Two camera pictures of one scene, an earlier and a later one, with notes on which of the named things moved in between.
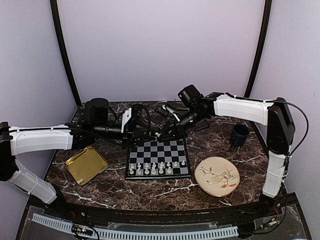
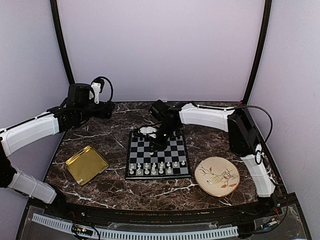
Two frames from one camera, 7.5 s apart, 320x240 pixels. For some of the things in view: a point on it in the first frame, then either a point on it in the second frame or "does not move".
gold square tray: [86, 164] does not move
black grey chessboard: [165, 159] does not move
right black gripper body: [181, 130] -> [169, 130]
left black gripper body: [100, 129] -> [85, 112]
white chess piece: [161, 171] does not move
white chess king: [153, 170] does not move
